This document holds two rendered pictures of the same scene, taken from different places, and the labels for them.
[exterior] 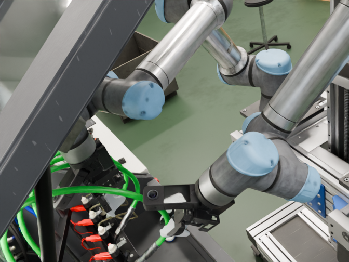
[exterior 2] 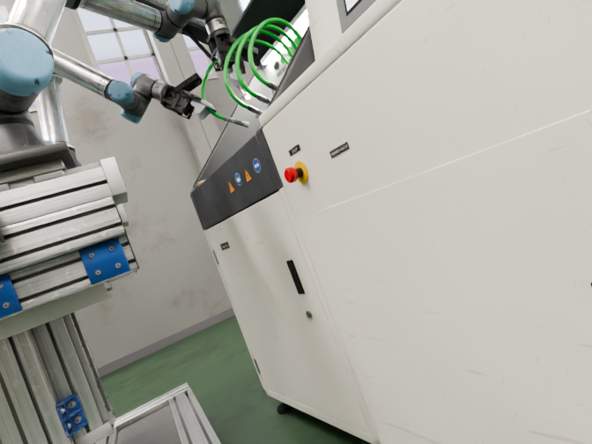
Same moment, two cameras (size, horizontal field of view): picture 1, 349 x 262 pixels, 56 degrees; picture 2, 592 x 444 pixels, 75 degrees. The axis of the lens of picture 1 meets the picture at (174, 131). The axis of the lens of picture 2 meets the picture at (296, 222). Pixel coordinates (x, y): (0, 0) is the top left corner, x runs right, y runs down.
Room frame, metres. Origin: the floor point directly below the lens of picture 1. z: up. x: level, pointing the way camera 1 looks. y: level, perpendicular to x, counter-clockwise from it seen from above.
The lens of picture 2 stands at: (1.98, -0.04, 0.70)
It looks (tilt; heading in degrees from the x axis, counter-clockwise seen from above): 0 degrees down; 169
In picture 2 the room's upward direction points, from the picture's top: 21 degrees counter-clockwise
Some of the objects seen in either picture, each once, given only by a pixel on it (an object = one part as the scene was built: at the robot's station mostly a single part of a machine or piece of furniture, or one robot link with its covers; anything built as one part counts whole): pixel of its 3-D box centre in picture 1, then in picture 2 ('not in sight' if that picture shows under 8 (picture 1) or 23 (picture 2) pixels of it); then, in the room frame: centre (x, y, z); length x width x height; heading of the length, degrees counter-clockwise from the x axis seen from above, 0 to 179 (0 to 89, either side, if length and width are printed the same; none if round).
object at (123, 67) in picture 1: (129, 75); not in sight; (3.47, 0.25, 0.32); 0.92 x 0.76 x 0.64; 20
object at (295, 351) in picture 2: not in sight; (271, 310); (0.68, 0.04, 0.44); 0.65 x 0.02 x 0.68; 21
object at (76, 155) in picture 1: (77, 146); (218, 29); (0.62, 0.21, 1.43); 0.08 x 0.08 x 0.05
